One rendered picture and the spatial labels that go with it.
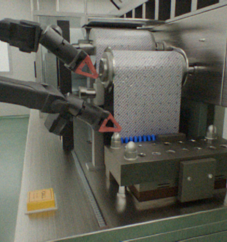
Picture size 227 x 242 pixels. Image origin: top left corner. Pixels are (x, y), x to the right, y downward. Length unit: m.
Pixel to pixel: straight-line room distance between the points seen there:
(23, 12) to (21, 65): 1.16
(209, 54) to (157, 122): 0.28
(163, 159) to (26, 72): 5.79
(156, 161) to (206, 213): 0.19
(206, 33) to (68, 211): 0.70
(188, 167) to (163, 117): 0.24
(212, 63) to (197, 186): 0.40
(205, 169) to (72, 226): 0.37
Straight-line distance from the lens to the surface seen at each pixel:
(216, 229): 0.79
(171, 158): 0.68
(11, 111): 6.44
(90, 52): 1.06
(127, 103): 0.80
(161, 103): 0.85
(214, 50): 0.89
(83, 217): 0.67
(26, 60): 6.31
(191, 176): 0.71
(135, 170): 0.65
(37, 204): 0.71
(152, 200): 0.72
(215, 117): 1.16
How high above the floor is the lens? 1.27
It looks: 13 degrees down
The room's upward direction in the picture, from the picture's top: straight up
